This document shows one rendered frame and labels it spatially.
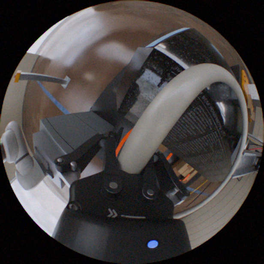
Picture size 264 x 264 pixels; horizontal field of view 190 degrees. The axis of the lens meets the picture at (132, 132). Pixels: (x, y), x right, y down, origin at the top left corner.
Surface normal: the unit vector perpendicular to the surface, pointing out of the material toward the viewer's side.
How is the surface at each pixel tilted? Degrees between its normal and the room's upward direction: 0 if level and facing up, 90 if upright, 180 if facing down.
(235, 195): 90
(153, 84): 45
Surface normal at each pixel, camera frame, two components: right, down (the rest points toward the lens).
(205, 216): -0.83, -0.56
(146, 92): -0.49, 0.71
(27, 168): 0.94, -0.32
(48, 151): 0.55, -0.79
